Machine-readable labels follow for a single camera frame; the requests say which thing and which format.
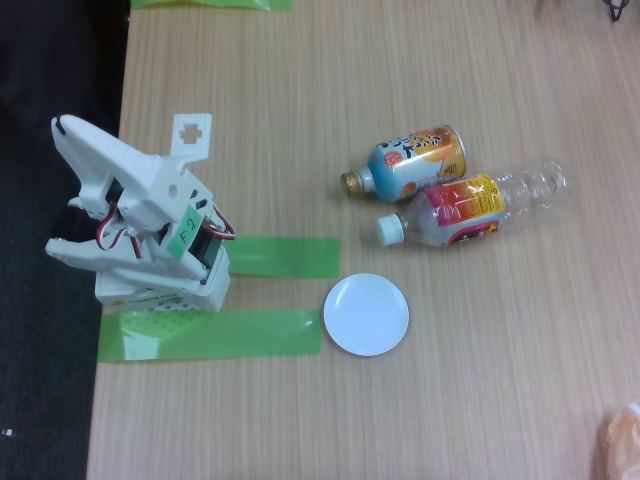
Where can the clear plastic bottle pink-yellow label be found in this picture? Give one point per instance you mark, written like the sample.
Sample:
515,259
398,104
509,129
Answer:
465,205

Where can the blue orange aluminium bottle can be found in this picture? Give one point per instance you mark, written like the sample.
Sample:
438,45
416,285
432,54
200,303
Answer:
415,162

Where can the green paper label F-2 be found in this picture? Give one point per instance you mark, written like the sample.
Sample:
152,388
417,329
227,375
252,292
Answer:
186,230

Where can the short green tape strip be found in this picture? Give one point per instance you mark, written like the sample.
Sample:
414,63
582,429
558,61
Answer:
285,257

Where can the long green tape strip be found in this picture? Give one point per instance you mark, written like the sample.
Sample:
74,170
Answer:
240,335

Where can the green tape at table edge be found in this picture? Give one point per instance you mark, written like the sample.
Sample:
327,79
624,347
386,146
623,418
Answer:
210,4

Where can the small white round plate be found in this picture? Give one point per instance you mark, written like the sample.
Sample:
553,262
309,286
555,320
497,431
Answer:
366,314

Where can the orange plastic bag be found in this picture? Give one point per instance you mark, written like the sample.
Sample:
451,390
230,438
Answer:
622,445

